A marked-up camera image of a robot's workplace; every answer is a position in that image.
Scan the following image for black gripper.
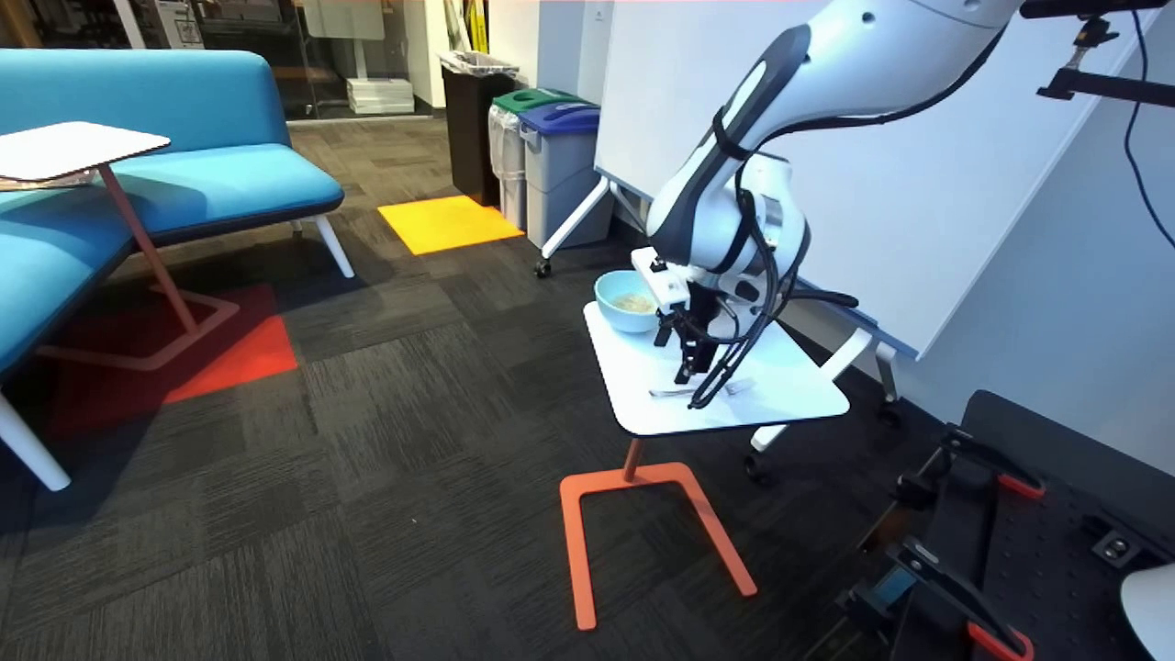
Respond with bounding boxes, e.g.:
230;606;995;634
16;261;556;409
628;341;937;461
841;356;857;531
654;273;752;387

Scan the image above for light blue bowl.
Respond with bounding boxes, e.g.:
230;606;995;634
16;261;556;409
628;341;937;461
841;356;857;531
593;269;671;341

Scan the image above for white rolling whiteboard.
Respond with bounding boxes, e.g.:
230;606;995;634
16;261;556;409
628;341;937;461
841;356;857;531
534;0;1159;458

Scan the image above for grey bin blue lid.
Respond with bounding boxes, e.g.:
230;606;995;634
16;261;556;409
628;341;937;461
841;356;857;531
517;98;618;258

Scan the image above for white table orange base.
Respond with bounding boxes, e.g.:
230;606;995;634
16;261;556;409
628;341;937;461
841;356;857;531
556;297;857;634

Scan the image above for grey bin green lid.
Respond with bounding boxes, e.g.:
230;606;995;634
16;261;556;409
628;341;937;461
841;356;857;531
485;86;580;230

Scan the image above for black trash bin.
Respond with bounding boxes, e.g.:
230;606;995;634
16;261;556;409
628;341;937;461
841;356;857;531
437;53;525;209

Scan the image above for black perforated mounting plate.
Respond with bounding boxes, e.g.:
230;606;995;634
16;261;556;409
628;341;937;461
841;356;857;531
972;387;1175;661

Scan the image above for white storage box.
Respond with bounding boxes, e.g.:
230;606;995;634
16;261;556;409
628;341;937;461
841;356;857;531
340;75;421;121

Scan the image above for black power outlet box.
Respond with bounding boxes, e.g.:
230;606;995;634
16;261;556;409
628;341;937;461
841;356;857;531
1083;518;1152;576

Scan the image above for blue sofa white legs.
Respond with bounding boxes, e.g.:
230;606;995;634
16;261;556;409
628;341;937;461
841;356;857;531
0;215;135;501
0;48;359;281

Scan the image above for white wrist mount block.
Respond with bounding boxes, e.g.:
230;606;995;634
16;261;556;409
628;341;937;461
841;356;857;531
628;241;697;312

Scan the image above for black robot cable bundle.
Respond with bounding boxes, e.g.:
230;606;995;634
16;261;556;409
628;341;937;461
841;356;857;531
688;144;817;415

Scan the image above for black clamp red handle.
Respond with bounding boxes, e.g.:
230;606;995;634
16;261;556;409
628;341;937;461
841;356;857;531
841;539;1039;661
889;423;1055;523

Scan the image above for thin black hanging cable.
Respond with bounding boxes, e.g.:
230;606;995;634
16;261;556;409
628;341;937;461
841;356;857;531
1116;8;1175;251

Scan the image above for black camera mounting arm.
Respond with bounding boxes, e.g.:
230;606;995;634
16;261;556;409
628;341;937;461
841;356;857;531
1019;0;1175;111

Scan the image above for white side table red frame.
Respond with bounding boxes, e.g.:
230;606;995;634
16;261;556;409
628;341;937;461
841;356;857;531
0;116;246;379

